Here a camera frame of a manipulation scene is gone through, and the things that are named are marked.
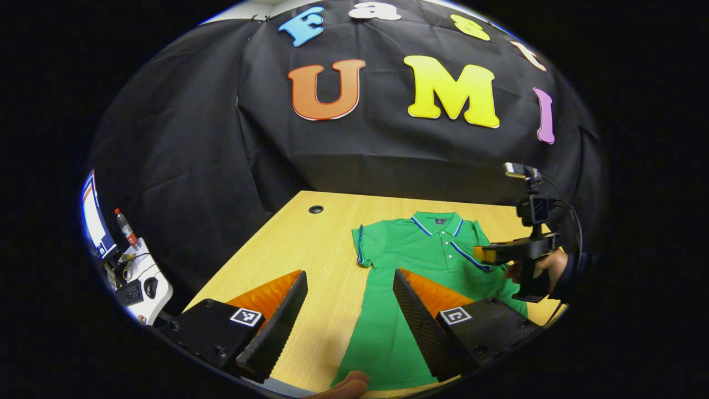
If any red-capped plastic bottle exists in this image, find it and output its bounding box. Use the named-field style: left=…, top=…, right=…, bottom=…
left=114, top=208, right=139, bottom=247

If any black keyboard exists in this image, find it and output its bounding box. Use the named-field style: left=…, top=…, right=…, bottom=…
left=114, top=279, right=145, bottom=307

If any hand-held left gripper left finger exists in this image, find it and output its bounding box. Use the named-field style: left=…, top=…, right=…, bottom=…
left=158, top=269, right=309, bottom=384

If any black backdrop cloth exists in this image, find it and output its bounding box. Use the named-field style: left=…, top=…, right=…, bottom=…
left=89, top=0, right=607, bottom=311

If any computer monitor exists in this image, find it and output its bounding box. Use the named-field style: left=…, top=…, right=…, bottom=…
left=82, top=171, right=118, bottom=260

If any green T-shirt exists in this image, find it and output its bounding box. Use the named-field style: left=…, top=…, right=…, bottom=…
left=331, top=211, right=530, bottom=391

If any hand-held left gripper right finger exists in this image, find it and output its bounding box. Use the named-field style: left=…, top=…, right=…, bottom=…
left=392, top=268, right=543, bottom=383

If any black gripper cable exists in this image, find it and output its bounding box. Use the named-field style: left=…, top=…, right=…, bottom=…
left=540, top=175, right=584, bottom=264

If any white desk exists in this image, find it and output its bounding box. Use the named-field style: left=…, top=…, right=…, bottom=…
left=102, top=237, right=174, bottom=326

